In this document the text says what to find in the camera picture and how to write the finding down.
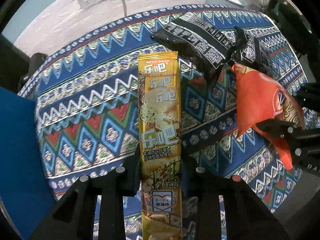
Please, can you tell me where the red round-logo snack bag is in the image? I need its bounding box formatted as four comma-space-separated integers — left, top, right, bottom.
232, 63, 305, 170

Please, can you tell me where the black snack bag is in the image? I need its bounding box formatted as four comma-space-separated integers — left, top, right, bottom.
151, 12, 232, 69
231, 27, 272, 76

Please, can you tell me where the yellow long chips pack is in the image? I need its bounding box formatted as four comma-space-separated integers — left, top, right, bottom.
138, 51, 182, 239

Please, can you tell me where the blue cardboard box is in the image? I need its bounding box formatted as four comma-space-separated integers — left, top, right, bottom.
1, 88, 55, 239

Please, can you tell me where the patterned blue tablecloth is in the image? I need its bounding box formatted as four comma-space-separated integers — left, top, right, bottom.
20, 4, 307, 212

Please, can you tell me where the black cylindrical camera device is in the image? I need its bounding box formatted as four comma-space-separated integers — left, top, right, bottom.
18, 53, 48, 91

